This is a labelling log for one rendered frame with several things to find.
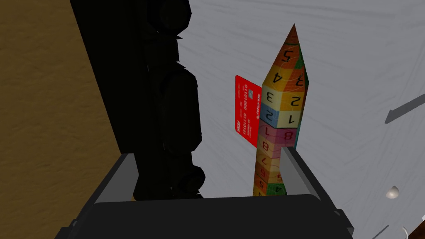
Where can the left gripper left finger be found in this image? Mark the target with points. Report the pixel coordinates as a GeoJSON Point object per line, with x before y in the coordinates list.
{"type": "Point", "coordinates": [120, 181]}

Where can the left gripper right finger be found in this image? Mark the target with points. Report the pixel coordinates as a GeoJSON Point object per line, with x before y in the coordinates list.
{"type": "Point", "coordinates": [296, 176]}

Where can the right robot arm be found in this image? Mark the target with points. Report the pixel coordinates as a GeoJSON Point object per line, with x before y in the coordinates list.
{"type": "Point", "coordinates": [146, 93]}

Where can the colourful numbered pointed block tower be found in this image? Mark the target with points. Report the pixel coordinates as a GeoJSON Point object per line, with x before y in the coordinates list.
{"type": "Point", "coordinates": [282, 99]}

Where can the red card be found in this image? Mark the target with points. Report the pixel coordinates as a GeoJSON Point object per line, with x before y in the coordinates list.
{"type": "Point", "coordinates": [246, 109]}

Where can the small white round knob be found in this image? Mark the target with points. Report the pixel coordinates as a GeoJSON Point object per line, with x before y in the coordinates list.
{"type": "Point", "coordinates": [392, 192]}

